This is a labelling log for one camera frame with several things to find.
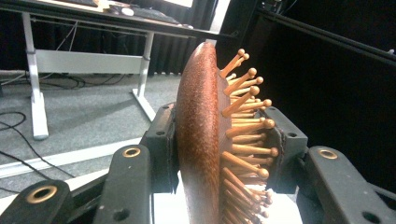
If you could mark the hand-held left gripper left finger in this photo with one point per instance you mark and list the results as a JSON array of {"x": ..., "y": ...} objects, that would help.
[{"x": 160, "y": 149}]

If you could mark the black metal rail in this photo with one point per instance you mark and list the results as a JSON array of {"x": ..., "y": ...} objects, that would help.
[{"x": 327, "y": 34}]

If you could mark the black keyboard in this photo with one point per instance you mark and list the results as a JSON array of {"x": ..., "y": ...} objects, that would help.
[{"x": 155, "y": 14}]

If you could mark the white-legged office desk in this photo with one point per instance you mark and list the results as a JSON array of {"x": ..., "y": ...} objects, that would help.
[{"x": 87, "y": 62}]

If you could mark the black curtain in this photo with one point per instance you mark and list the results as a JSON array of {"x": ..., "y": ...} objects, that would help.
[{"x": 174, "y": 53}]

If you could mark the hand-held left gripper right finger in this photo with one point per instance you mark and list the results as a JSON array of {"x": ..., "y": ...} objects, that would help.
[{"x": 291, "y": 143}]

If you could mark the white computer mouse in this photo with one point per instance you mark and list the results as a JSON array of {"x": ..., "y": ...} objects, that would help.
[{"x": 127, "y": 11}]

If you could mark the wooden paddle hairbrush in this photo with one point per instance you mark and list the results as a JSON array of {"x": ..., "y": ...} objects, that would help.
[{"x": 199, "y": 130}]

